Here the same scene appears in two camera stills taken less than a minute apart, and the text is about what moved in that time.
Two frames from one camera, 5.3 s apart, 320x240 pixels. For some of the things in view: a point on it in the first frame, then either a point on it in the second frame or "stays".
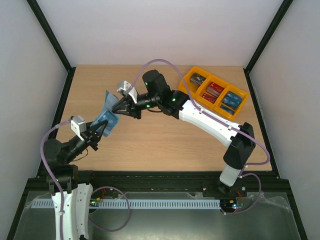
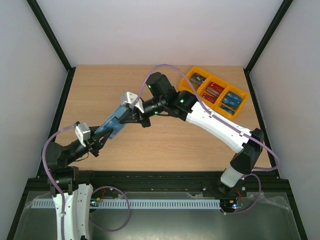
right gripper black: x=132 y=107 -> x=139 y=115
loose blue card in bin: x=227 y=109 stays
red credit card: x=209 y=98 stays
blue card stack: x=232 y=100 stays
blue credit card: x=111 y=119 -> x=117 y=126
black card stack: x=197 y=78 stays
